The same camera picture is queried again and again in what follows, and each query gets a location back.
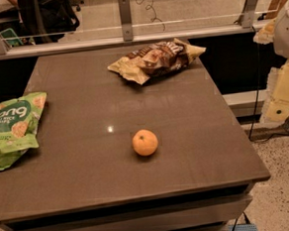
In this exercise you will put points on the green basket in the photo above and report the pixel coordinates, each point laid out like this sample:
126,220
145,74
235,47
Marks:
10,37

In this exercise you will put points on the middle metal glass bracket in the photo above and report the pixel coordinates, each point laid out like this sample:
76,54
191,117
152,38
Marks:
126,19

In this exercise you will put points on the glass barrier panel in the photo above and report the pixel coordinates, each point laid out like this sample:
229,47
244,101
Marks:
99,22

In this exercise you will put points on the orange mandarin fruit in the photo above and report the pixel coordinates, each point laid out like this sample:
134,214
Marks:
145,142

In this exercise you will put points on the black office chair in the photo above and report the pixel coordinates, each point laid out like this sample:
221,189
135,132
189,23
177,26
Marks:
47,21

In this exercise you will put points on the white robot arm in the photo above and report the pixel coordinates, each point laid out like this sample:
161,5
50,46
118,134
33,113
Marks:
281,36

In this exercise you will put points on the green rice chip bag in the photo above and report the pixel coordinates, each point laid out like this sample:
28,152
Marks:
19,120

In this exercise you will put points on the blue mat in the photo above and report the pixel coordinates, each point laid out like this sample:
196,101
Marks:
242,227

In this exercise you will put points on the brown yellow candy bag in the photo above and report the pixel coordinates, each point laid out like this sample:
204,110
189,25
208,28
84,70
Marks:
155,60

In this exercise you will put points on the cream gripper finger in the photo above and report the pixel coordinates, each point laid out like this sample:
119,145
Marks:
276,105
265,35

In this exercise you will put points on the right metal glass bracket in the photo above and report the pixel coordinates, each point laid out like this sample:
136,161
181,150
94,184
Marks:
247,13

